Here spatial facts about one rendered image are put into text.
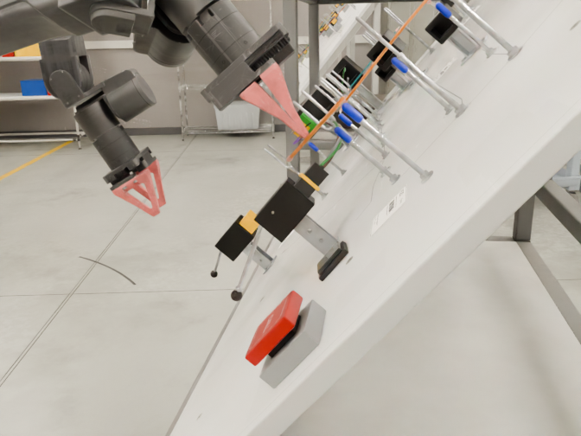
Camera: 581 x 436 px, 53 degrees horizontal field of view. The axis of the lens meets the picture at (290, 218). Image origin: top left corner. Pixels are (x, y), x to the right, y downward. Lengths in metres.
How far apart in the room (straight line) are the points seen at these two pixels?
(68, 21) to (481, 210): 0.43
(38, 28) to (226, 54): 0.19
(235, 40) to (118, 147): 0.45
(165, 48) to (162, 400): 1.86
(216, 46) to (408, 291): 0.32
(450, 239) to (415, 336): 0.73
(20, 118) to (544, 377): 8.44
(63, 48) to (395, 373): 0.72
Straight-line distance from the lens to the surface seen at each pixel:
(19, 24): 0.67
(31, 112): 8.95
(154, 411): 2.34
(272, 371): 0.47
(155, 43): 0.67
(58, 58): 1.00
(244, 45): 0.59
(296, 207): 0.63
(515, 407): 0.95
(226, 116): 7.80
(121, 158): 0.99
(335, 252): 0.58
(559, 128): 0.37
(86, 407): 2.44
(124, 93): 0.98
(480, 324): 1.17
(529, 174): 0.37
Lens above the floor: 1.33
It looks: 18 degrees down
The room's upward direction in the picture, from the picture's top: 1 degrees counter-clockwise
